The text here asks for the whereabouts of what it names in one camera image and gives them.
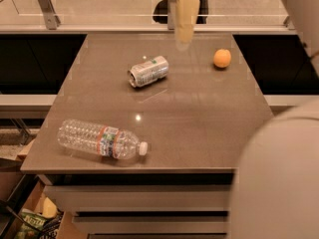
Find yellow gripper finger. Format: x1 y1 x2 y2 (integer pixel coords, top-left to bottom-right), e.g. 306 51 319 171
175 0 200 44

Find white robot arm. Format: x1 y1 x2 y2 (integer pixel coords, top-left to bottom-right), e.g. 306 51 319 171
225 98 319 239

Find silver green 7up can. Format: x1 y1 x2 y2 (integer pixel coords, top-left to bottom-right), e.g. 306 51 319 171
128 56 168 88

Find black office chair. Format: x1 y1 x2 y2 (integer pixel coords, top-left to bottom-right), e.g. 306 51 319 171
153 0 208 24

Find orange fruit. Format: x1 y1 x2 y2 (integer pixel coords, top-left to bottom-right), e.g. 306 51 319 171
213 49 231 68

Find clear plastic water bottle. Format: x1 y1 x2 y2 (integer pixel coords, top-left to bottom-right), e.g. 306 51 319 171
57 119 148 159

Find upper grey drawer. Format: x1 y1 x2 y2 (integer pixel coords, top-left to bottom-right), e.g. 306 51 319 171
45 185 230 212

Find grey drawer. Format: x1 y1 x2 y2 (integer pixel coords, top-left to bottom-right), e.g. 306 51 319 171
45 185 230 212
73 216 227 234

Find lower grey drawer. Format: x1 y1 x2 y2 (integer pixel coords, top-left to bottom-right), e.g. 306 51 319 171
73 216 227 234

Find yellow item in box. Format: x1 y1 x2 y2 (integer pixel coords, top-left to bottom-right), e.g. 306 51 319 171
42 197 58 219

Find green snack bag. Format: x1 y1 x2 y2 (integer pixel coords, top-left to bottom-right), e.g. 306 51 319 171
14 208 47 239

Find middle metal railing bracket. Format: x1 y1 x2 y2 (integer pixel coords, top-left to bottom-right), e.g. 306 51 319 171
167 0 175 30

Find metal railing bracket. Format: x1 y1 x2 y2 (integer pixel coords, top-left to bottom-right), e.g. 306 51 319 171
37 0 61 30
283 16 295 30
167 0 175 30

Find right metal railing bracket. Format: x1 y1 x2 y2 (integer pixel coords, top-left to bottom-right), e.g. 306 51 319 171
283 16 295 30

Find left metal railing bracket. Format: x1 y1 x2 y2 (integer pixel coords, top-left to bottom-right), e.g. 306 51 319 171
37 0 61 30

